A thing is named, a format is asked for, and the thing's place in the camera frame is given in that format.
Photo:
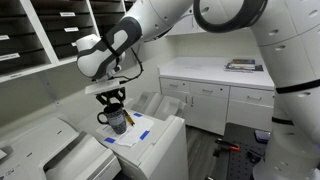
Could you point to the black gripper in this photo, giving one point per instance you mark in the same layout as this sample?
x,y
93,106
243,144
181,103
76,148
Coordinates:
x,y
105,97

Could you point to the dark patterned mug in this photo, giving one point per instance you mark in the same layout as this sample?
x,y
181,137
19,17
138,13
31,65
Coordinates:
x,y
113,115

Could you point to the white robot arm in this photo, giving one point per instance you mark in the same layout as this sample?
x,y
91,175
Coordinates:
x,y
284,33

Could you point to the large white printer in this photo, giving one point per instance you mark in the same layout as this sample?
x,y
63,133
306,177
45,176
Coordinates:
x,y
162,155

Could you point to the white printer at left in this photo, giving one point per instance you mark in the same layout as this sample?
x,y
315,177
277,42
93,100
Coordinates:
x,y
54,150

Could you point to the yellow black pen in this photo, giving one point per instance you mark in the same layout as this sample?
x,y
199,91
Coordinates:
x,y
130,120

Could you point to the white paper sheet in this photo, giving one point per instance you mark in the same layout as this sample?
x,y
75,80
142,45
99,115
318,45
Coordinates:
x,y
132,135

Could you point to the white base cabinet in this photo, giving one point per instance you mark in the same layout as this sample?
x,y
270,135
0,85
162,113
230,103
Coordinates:
x,y
215,97

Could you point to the white mail sorter shelf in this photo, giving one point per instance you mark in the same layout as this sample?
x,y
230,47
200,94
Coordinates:
x,y
37,35

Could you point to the orange black clamp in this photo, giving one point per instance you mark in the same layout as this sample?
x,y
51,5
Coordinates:
x,y
224,145

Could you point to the stack of books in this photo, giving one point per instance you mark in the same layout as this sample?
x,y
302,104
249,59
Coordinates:
x,y
243,65

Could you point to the black perforated breadboard plate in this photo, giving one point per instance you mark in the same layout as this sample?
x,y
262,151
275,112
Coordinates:
x,y
238,165

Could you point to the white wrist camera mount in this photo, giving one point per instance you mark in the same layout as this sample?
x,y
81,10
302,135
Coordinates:
x,y
102,86

